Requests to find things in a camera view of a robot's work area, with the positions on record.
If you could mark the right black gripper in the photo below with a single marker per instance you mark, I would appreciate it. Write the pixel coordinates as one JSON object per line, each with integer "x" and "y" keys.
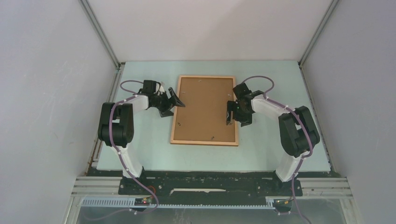
{"x": 230, "y": 106}

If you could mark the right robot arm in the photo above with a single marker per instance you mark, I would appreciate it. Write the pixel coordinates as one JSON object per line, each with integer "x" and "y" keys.
{"x": 298, "y": 132}

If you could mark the brown backing board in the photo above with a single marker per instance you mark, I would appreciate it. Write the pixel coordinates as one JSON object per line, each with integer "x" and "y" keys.
{"x": 204, "y": 108}

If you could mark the left aluminium corner post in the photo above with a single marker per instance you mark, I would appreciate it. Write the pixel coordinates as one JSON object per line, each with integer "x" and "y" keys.
{"x": 92, "y": 18}

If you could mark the right aluminium corner post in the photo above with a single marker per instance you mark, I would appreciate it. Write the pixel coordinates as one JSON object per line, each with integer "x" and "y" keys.
{"x": 319, "y": 30}

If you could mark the wooden picture frame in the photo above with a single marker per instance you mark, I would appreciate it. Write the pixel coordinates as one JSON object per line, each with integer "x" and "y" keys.
{"x": 204, "y": 142}

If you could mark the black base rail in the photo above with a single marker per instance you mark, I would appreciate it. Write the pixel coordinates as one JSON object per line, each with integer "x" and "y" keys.
{"x": 235, "y": 188}

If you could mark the grey slotted cable duct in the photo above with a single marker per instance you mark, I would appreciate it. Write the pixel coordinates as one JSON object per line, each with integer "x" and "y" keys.
{"x": 126, "y": 202}

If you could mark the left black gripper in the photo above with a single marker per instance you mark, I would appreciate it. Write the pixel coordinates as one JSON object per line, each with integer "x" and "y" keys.
{"x": 168, "y": 112}

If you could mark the aluminium corner post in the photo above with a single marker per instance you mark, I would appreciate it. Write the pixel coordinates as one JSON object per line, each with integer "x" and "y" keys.
{"x": 92, "y": 18}
{"x": 319, "y": 30}

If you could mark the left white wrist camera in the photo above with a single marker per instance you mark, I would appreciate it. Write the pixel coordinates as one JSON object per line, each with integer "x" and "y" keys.
{"x": 160, "y": 88}

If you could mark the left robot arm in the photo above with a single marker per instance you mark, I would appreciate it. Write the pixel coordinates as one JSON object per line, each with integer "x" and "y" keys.
{"x": 116, "y": 123}

